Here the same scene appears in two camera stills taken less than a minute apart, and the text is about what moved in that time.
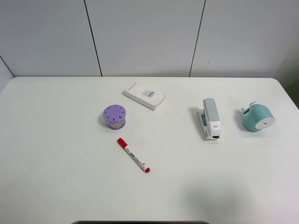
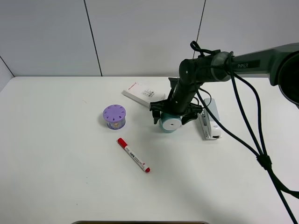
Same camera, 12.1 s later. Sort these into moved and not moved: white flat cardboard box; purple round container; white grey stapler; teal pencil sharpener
Moved: teal pencil sharpener
Not moved: white flat cardboard box; purple round container; white grey stapler
